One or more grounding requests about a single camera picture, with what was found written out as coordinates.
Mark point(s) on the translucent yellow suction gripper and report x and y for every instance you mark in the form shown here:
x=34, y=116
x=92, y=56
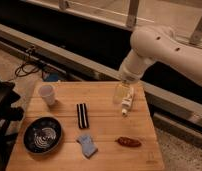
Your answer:
x=121, y=91

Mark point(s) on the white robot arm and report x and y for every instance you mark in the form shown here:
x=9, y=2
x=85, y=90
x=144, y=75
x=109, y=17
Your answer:
x=151, y=44

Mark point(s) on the white tube bottle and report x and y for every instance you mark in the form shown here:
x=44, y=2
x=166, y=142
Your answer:
x=127, y=102

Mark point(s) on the black white striped block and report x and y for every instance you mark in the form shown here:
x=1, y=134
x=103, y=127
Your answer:
x=83, y=122

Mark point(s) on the wooden table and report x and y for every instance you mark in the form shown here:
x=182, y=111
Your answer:
x=106, y=124

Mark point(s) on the dark patterned bowl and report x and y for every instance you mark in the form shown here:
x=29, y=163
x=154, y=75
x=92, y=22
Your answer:
x=42, y=135

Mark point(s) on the black chair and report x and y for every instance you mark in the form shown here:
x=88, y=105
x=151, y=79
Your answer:
x=8, y=114

